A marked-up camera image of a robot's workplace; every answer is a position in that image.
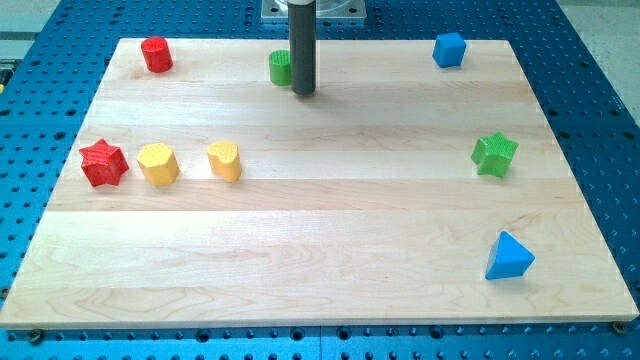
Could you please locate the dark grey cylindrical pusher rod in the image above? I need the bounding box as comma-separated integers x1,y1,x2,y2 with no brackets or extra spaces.
287,0,316,96

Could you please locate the green cylinder block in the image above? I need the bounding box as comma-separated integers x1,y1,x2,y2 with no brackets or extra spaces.
268,49,291,86

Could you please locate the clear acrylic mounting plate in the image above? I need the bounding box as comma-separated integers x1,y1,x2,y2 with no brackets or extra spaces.
259,0,367,23

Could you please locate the red cylinder block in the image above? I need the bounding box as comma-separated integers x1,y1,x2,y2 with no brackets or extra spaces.
141,36,173,73

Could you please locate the blue cube block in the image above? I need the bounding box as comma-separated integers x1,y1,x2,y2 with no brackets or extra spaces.
432,32,466,68

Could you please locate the yellow heart block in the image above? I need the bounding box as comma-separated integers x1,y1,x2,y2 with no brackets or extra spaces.
206,141,242,183

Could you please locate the light wooden board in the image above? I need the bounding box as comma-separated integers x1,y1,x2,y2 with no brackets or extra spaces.
1,38,638,330

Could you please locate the yellow hexagon block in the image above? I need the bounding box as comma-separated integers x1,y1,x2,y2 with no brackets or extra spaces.
137,142,180,187

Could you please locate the green star block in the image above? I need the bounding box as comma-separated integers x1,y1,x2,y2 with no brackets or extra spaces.
471,132,519,178

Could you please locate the red star block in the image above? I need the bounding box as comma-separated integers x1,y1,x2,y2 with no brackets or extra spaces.
79,139,129,187

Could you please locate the blue triangle block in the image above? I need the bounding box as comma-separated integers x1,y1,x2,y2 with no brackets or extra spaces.
485,231,536,280

